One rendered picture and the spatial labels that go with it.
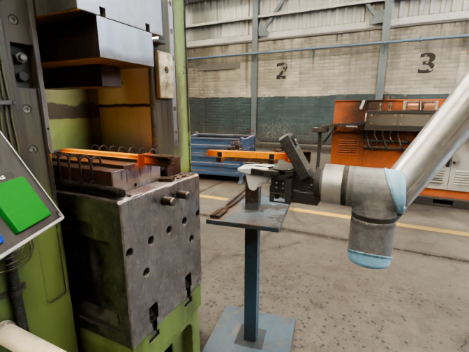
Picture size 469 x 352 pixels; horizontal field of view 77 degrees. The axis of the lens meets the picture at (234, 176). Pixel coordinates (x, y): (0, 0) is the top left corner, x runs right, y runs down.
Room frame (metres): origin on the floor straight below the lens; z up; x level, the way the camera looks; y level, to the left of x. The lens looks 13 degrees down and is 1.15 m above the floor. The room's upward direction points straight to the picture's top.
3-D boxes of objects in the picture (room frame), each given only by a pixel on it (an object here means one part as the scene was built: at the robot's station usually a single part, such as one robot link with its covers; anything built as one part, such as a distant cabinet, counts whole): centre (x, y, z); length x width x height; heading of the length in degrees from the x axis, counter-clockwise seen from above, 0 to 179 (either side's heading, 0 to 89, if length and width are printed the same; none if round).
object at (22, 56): (0.76, 0.51, 1.24); 0.03 x 0.03 x 0.07; 65
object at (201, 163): (5.02, 0.30, 0.36); 1.20 x 0.80 x 0.72; 70
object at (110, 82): (1.00, 0.50, 1.24); 0.30 x 0.07 x 0.06; 65
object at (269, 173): (0.70, -0.08, 1.00); 0.09 x 0.05 x 0.02; 64
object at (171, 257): (1.01, 0.46, 0.69); 0.56 x 0.38 x 0.45; 65
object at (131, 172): (0.96, 0.48, 0.96); 0.42 x 0.20 x 0.09; 65
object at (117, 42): (0.96, 0.48, 1.32); 0.42 x 0.20 x 0.10; 65
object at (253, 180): (0.72, -0.04, 0.98); 0.09 x 0.03 x 0.06; 64
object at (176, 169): (1.05, 0.27, 0.95); 0.12 x 0.08 x 0.06; 65
